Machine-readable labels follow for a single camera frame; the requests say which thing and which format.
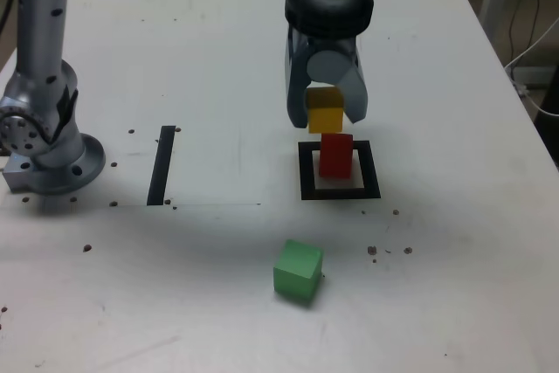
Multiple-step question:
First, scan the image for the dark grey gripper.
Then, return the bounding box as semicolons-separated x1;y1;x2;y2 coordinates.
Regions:
285;26;370;131

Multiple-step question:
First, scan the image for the yellow cube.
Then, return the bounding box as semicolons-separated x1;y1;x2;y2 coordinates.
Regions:
305;86;345;135

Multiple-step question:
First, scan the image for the red cube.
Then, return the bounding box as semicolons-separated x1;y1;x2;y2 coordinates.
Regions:
317;132;354;180

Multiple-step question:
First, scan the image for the green cube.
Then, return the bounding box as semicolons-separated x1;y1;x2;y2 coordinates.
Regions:
273;239;325;307

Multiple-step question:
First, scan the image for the black tape square outline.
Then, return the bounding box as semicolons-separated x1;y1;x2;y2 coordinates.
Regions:
298;140;382;201

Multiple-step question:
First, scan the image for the black tape strip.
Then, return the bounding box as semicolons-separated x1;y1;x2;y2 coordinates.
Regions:
146;125;177;207

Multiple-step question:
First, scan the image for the white cable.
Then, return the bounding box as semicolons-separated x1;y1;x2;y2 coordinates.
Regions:
504;17;559;117

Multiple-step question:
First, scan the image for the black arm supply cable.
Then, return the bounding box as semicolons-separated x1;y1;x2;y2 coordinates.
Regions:
0;0;21;40

